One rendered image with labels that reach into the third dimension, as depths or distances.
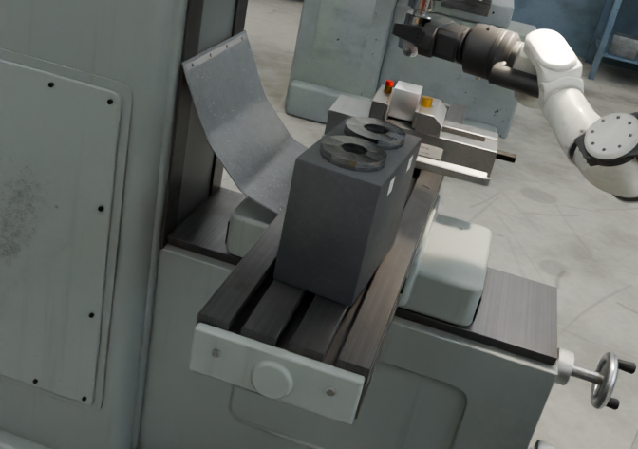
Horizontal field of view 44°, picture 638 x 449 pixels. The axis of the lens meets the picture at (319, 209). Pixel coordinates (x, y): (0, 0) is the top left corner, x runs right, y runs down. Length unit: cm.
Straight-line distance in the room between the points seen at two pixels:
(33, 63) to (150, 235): 38
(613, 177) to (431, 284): 42
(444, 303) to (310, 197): 51
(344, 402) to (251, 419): 75
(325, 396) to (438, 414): 63
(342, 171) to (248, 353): 26
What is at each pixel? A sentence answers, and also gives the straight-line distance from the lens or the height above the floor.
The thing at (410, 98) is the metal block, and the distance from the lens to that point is 158.
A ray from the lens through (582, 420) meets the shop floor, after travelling 273.
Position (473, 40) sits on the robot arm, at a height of 126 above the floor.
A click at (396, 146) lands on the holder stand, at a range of 112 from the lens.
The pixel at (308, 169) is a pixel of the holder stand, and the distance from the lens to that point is 101.
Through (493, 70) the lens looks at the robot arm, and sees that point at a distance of 133.
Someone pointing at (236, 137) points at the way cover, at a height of 97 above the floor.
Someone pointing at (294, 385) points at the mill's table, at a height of 91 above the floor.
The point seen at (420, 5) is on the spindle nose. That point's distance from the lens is 141.
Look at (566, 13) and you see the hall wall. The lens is 799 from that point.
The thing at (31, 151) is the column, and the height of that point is 89.
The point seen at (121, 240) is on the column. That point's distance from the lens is 155.
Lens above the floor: 154
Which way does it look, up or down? 26 degrees down
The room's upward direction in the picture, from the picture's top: 12 degrees clockwise
